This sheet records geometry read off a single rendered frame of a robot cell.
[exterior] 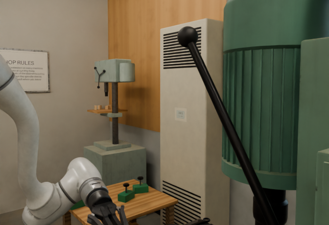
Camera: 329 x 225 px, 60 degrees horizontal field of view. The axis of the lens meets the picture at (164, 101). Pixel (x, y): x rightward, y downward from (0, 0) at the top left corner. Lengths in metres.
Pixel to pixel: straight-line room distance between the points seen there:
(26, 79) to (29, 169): 2.42
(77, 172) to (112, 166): 1.67
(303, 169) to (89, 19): 3.42
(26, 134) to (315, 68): 0.77
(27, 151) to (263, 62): 0.74
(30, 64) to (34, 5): 0.64
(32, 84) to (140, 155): 1.40
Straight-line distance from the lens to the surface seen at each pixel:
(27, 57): 3.39
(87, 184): 1.05
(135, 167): 2.89
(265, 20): 0.46
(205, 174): 2.10
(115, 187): 2.39
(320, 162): 0.30
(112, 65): 2.72
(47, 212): 1.10
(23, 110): 0.89
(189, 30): 0.47
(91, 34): 3.68
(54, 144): 3.53
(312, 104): 0.43
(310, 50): 0.43
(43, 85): 3.42
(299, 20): 0.47
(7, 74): 0.85
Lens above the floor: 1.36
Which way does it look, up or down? 4 degrees down
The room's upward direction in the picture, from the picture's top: straight up
